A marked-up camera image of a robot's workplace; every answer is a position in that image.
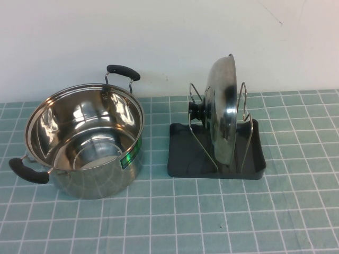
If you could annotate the stainless steel lid black knob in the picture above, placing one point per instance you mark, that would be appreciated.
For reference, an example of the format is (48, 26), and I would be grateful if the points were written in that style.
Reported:
(222, 119)

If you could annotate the green white grid tablecloth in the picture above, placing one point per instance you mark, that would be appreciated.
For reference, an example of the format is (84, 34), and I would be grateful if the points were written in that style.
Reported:
(169, 225)

